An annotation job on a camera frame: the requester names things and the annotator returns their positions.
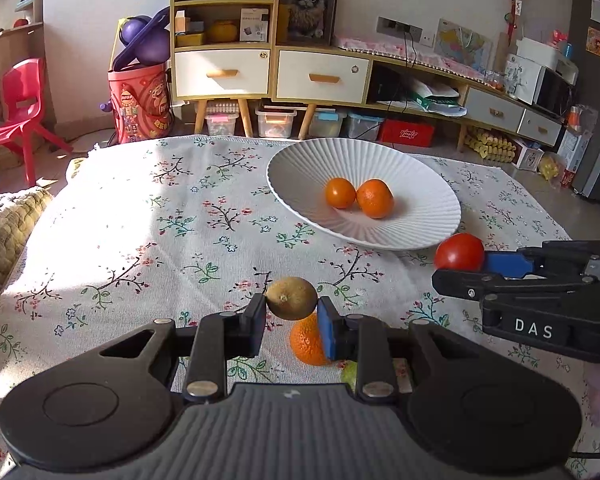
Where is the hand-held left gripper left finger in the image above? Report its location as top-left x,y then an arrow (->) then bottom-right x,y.
99,293 -> 268,401

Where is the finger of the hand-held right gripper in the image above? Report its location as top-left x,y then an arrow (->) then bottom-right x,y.
483,241 -> 597,281
431,269 -> 583,307

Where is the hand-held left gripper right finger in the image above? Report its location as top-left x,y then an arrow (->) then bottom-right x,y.
317,297 -> 462,402

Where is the red tomato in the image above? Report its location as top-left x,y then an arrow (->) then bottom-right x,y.
434,233 -> 486,272

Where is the brown kiwi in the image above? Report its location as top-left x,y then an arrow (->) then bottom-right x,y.
266,277 -> 319,321

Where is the white ribbed plate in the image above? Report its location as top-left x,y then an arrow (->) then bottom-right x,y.
266,138 -> 462,251

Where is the wrinkled orange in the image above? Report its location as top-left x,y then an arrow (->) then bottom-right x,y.
289,312 -> 331,366

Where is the green fruit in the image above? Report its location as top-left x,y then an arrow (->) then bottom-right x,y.
340,361 -> 359,395

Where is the large bumpy orange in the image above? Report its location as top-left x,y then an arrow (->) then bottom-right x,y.
356,179 -> 395,220

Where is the row of yellow blocks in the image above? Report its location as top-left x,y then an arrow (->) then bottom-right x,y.
462,127 -> 518,162

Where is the small round orange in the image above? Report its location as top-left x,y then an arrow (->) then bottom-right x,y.
325,177 -> 357,210

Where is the red box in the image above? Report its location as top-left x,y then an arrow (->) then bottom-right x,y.
378,119 -> 436,145

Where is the floral white tablecloth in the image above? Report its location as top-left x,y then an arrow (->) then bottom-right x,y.
0,135 -> 600,480

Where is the grey refrigerator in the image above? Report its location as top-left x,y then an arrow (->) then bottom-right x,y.
560,0 -> 600,203

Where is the green white bag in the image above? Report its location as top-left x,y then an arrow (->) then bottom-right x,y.
405,78 -> 468,117

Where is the blue lid storage box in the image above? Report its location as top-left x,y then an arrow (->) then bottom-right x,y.
307,109 -> 348,138
346,111 -> 385,142

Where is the white microwave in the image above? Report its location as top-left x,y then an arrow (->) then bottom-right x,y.
505,37 -> 578,116

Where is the clear storage box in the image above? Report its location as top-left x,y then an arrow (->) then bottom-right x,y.
204,102 -> 240,137
256,105 -> 298,138

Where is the black box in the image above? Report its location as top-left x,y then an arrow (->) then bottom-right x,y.
367,66 -> 406,103

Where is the map poster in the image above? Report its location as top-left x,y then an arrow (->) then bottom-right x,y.
435,19 -> 493,72

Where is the long wooden low cabinet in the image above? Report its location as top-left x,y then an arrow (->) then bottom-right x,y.
272,44 -> 566,153

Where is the pink cloth runner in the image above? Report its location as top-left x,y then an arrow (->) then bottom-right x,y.
334,35 -> 491,83

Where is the red printed bin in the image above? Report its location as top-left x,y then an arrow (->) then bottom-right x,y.
107,63 -> 175,145

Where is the wooden shelf cabinet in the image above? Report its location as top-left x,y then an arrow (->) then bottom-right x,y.
170,0 -> 282,137

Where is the beige quilted blanket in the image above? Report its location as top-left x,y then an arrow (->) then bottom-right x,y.
0,186 -> 55,321

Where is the yellow round item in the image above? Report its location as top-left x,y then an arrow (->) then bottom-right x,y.
207,20 -> 239,43

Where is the white carton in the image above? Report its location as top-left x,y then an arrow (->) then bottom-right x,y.
239,7 -> 270,42

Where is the purple toy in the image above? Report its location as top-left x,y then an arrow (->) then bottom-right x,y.
111,6 -> 172,72

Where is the framed cat picture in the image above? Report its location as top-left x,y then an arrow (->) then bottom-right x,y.
279,0 -> 340,46

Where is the red plastic chair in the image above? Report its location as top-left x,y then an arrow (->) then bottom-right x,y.
0,58 -> 74,186

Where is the grey wall outlet panel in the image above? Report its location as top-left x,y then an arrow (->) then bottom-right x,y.
376,16 -> 423,43

